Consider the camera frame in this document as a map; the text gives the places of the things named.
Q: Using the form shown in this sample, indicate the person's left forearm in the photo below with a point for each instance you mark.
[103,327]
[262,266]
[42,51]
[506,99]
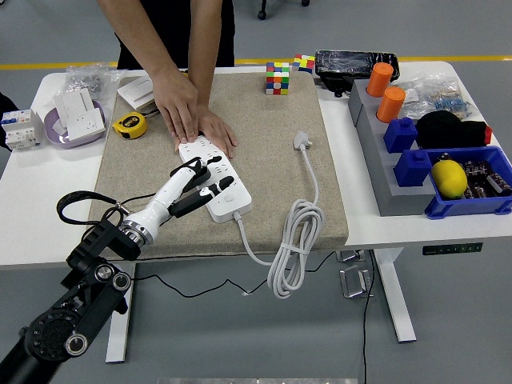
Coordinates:
[205,48]

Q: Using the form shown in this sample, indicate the white wall switch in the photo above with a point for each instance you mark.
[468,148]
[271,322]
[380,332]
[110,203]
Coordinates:
[135,90]

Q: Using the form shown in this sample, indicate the white table leg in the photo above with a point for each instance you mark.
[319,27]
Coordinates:
[118,336]
[394,296]

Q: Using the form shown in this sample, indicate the grey stepped block holder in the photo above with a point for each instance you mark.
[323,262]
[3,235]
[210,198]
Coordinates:
[377,160]

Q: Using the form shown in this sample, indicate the black box in plastic wrap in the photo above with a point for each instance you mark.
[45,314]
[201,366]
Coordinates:
[345,64]

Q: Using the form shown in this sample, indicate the dark capacitors pile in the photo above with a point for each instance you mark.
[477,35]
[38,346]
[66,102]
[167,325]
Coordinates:
[482,178]

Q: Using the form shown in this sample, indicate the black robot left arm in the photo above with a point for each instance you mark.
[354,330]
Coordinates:
[52,332]

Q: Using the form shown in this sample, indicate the person's right forearm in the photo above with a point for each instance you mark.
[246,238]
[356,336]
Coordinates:
[140,40]

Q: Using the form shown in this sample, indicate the black chair base casters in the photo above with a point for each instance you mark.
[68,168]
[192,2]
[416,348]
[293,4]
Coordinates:
[262,15]

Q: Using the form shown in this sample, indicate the white power strip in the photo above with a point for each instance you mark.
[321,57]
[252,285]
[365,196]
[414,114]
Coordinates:
[232,204]

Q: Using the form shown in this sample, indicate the black cloth with red end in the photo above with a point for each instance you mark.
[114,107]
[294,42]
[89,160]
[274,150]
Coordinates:
[445,130]

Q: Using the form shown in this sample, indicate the clear bag of components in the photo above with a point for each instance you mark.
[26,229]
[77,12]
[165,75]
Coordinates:
[441,96]

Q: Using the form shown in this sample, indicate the white wall socket panel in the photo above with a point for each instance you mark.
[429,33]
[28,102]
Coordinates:
[84,126]

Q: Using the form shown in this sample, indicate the black table control panel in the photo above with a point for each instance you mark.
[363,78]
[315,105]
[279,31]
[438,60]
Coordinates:
[453,249]

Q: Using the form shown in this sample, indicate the person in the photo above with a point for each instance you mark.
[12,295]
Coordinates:
[180,32]

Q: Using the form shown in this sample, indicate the yellow lemon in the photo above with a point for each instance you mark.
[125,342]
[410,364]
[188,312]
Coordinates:
[449,178]

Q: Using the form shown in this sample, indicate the orange cylinder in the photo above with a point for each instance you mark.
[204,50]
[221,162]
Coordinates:
[379,80]
[390,106]

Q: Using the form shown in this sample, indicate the person's right hand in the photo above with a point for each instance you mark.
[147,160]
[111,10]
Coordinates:
[177,104]

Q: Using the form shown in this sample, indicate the small multicolour puzzle cube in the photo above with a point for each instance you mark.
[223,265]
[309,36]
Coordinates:
[304,63]

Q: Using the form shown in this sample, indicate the white switch panel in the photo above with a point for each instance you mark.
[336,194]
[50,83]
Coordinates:
[74,102]

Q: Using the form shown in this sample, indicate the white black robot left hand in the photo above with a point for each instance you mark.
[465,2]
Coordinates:
[168,194]

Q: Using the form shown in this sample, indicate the purple bowl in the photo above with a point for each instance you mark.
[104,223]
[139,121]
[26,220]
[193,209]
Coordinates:
[53,134]

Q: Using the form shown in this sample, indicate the blue block with knob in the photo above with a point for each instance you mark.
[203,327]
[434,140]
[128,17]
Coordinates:
[413,170]
[401,136]

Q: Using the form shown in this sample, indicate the person's left hand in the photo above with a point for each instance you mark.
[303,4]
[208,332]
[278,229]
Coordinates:
[219,134]

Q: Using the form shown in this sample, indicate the white circuit breaker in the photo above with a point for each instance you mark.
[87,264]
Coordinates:
[21,130]

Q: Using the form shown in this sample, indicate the black power adapter plug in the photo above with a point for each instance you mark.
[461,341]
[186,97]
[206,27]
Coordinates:
[204,176]

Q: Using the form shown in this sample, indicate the large silver metal bracket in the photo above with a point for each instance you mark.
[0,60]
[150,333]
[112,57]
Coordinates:
[354,282]

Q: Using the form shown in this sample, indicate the grey-brown fabric mat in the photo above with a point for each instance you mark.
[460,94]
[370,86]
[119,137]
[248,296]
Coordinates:
[260,180]

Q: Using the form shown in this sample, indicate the yellow tape measure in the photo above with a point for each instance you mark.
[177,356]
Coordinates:
[130,125]

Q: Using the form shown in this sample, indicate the small silver metal bracket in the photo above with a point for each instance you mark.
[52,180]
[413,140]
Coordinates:
[350,256]

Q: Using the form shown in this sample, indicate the blue plastic bin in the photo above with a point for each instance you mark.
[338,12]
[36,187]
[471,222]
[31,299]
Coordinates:
[461,206]

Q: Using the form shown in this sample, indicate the large multicolour puzzle cube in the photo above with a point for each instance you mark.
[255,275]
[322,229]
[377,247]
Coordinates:
[277,78]

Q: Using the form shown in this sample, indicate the clear bag of screws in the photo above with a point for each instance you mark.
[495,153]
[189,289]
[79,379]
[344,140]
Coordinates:
[86,80]

